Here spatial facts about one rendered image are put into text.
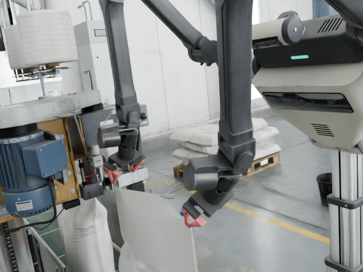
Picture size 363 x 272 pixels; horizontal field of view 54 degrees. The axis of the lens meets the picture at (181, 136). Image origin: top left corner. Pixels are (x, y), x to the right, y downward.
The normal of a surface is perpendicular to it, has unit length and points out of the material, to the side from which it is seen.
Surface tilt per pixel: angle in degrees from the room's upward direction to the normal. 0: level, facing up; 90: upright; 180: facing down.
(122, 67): 96
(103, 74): 90
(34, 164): 90
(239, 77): 112
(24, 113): 90
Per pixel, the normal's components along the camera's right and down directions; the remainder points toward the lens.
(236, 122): 0.30, 0.41
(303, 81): -0.62, -0.61
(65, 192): 0.60, 0.10
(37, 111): 0.94, -0.04
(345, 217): -0.82, 0.21
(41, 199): 0.76, 0.07
